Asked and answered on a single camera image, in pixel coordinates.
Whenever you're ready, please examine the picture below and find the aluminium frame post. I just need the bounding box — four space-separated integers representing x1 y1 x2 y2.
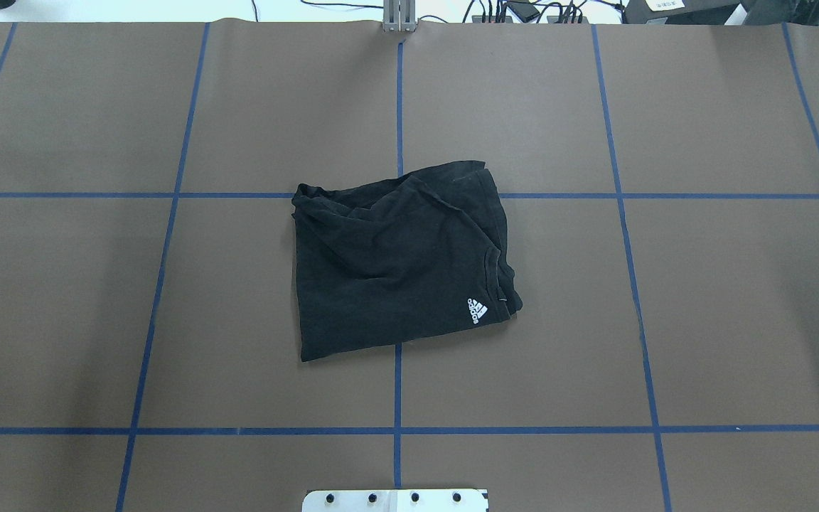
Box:
382 0 418 33

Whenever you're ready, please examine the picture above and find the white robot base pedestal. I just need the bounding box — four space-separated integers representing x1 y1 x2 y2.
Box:
301 489 490 511

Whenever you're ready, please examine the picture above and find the black graphic t-shirt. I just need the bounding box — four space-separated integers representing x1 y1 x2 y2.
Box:
291 160 523 362

